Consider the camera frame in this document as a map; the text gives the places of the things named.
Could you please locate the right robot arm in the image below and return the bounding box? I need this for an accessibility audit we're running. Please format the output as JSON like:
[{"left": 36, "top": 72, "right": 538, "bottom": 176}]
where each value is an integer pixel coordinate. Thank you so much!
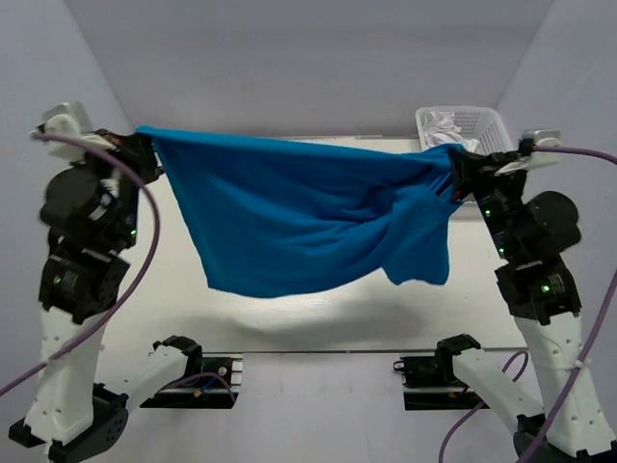
[{"left": 435, "top": 148, "right": 616, "bottom": 462}]

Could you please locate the white plastic basket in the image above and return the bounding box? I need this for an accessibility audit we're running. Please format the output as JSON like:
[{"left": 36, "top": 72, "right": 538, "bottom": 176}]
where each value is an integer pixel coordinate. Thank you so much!
[{"left": 416, "top": 106, "right": 514, "bottom": 154}]

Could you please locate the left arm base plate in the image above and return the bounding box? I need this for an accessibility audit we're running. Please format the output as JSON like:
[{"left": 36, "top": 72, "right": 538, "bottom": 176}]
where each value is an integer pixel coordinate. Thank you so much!
[{"left": 141, "top": 354, "right": 243, "bottom": 410}]

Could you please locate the blue t shirt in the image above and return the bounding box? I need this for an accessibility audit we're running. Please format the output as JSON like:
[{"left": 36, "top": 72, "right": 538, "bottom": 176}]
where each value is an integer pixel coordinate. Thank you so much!
[{"left": 139, "top": 126, "right": 457, "bottom": 298}]

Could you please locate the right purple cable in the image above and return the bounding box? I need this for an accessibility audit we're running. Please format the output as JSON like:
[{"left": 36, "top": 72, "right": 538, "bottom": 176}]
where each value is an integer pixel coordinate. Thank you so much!
[{"left": 436, "top": 147, "right": 617, "bottom": 463}]

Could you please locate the white crumpled t shirt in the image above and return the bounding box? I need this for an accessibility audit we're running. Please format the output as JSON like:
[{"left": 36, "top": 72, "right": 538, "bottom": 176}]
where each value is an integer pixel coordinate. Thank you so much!
[{"left": 421, "top": 111, "right": 480, "bottom": 152}]

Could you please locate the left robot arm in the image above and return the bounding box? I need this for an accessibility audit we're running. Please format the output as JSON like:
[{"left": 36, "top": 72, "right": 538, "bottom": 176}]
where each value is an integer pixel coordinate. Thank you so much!
[{"left": 9, "top": 129, "right": 204, "bottom": 462}]

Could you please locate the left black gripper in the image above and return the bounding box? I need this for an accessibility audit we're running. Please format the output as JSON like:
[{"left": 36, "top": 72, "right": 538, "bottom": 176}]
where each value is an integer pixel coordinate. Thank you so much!
[{"left": 73, "top": 126, "right": 167, "bottom": 246}]

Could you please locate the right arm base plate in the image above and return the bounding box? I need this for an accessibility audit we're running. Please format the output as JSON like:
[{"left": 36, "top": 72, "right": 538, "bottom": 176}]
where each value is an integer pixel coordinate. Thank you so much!
[{"left": 392, "top": 355, "right": 481, "bottom": 411}]

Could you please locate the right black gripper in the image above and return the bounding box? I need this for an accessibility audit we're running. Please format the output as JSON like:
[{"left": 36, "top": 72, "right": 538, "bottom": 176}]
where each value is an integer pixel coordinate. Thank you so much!
[{"left": 448, "top": 147, "right": 528, "bottom": 258}]

